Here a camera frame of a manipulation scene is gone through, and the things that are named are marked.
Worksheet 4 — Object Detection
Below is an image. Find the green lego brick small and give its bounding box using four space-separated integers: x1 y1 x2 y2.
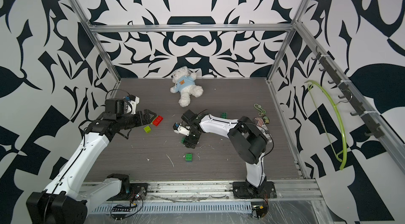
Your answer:
185 153 193 162

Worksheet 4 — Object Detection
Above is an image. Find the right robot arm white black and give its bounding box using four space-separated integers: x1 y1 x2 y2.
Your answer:
173 110 269 192

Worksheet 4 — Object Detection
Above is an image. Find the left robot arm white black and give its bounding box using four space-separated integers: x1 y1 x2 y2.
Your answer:
26 109 157 224

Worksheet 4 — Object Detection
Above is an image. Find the lime lego brick small left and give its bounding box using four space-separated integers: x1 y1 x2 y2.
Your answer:
144 126 151 133

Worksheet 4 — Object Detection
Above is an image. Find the red lego brick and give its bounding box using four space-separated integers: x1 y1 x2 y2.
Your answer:
152 115 163 127

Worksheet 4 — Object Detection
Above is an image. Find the white teddy bear blue shirt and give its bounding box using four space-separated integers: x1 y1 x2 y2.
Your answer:
170 66 204 108

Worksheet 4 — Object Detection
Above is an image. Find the black usb hub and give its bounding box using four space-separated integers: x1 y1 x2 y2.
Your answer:
110 205 131 216

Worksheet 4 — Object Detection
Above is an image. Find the black connector box right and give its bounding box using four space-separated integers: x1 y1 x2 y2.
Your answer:
251 205 268 219

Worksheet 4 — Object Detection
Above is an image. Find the green plastic hanger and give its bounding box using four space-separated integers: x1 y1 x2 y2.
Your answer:
305 80 348 170

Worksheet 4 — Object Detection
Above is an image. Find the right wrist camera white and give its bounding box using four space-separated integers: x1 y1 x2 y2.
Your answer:
173 123 190 136

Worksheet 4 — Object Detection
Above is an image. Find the flag pattern keychain pouch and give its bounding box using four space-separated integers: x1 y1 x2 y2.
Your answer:
253 117 269 133

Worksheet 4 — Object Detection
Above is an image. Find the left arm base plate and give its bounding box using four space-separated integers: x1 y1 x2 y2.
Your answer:
108 183 149 201

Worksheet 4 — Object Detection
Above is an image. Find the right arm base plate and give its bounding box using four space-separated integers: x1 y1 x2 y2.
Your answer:
232 181 277 199

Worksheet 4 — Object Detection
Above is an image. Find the white vented cable duct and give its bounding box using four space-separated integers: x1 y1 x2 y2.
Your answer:
91 201 253 215

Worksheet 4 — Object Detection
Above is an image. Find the aluminium frame crossbar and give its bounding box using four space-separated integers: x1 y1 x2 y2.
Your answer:
89 23 292 33

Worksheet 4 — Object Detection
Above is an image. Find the black wall hook rack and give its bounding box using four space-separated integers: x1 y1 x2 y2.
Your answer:
313 48 385 139

